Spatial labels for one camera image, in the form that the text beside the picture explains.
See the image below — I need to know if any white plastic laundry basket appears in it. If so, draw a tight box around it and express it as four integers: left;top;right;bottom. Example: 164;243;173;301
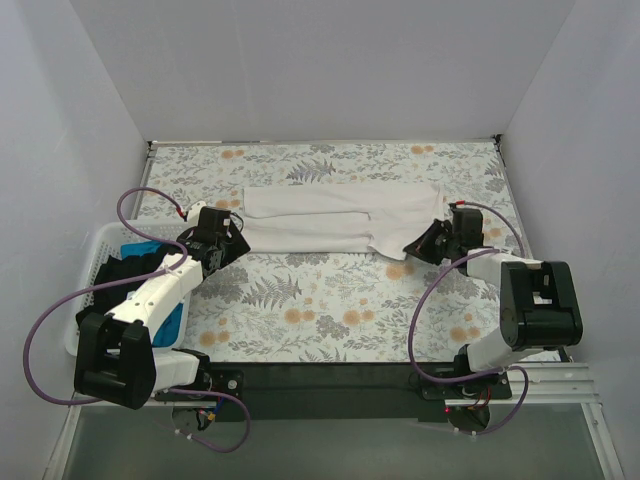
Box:
63;221;197;361

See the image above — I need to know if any blue t shirt in basket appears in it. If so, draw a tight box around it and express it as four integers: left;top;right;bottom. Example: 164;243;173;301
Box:
120;241;183;348

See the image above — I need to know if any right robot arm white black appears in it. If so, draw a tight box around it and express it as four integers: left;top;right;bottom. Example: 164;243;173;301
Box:
404;201;583;385

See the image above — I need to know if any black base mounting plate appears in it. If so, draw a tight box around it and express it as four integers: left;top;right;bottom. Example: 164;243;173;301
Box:
154;362;514;424

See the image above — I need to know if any white t shirt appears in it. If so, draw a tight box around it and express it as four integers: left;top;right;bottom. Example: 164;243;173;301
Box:
242;182;444;261

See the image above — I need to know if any black t shirt in basket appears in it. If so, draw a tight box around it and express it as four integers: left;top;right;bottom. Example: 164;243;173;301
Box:
75;257;143;327

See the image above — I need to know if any aluminium front rail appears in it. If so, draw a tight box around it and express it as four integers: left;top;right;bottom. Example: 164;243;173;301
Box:
64;363;612;479

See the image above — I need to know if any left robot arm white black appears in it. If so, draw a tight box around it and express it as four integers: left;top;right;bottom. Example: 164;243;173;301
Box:
74;206;250;409

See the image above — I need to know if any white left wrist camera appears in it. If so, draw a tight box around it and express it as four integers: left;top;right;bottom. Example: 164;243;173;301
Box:
176;201;207;223

